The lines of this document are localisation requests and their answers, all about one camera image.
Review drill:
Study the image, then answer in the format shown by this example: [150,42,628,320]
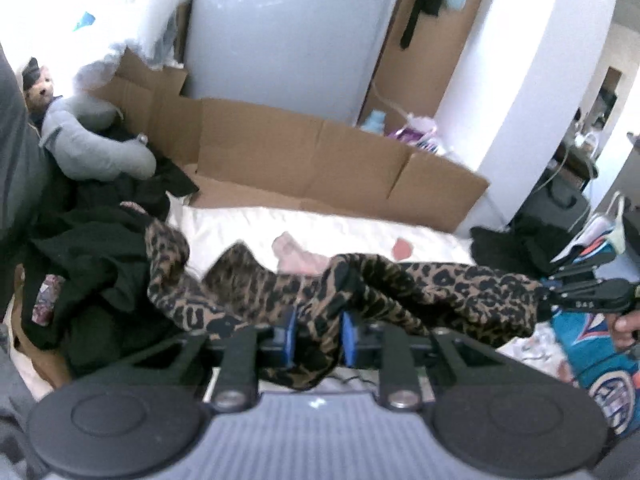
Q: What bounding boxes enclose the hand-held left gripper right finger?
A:
[341,309,523,411]

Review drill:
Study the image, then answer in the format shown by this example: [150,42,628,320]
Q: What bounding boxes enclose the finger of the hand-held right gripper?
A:
[538,281,577,319]
[547,250,617,282]

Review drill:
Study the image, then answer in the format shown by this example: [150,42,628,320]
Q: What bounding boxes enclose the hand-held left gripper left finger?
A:
[100,309,298,411]

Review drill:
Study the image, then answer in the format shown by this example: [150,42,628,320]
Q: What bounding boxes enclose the leopard print pants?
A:
[145,220,551,391]

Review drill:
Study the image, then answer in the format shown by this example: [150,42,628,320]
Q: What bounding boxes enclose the black clothes pile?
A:
[27,120,221,381]

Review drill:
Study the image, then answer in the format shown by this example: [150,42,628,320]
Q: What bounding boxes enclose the person's right hand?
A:
[612,309,640,354]

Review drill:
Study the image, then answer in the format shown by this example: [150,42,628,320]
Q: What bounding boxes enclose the white printed cloth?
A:
[550,210,628,263]

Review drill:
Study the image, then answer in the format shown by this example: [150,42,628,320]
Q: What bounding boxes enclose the teal sports jersey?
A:
[545,237,640,436]

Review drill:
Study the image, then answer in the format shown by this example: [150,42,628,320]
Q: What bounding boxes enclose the black suitcase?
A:
[512,172,591,241]

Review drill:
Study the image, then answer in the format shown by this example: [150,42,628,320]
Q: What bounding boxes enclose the black folded garment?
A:
[469,210,561,273]

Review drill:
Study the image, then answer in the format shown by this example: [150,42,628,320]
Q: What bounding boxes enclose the brown side table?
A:
[549,137,602,192]

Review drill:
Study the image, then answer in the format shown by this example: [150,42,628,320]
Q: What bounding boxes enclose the white printed bedsheet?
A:
[165,195,571,391]

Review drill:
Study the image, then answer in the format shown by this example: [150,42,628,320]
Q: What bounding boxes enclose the brown cardboard sheet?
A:
[97,47,491,233]

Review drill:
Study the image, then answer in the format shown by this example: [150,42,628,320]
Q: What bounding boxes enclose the purple plastic bag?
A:
[386,112,453,157]

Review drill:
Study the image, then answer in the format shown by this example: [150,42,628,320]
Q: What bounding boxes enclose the brown wooden board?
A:
[357,0,498,128]

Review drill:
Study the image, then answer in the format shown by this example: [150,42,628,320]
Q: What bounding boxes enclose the tan cloth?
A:
[10,265,73,391]

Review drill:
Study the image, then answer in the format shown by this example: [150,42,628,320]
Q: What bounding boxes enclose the pink patterned cloth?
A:
[30,274,64,328]

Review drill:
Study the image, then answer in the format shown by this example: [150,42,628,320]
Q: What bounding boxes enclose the grey neck pillow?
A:
[39,94,157,182]

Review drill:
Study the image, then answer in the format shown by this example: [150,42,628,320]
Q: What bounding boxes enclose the tall grey cabinet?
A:
[182,0,407,128]

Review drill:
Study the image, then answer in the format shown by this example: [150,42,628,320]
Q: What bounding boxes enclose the dark grey pillow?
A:
[0,42,56,321]

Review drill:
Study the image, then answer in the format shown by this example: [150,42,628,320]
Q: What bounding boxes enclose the brown teddy bear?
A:
[22,57,63,126]

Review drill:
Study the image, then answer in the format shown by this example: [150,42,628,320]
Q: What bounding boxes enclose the white fluffy blanket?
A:
[0,0,201,93]

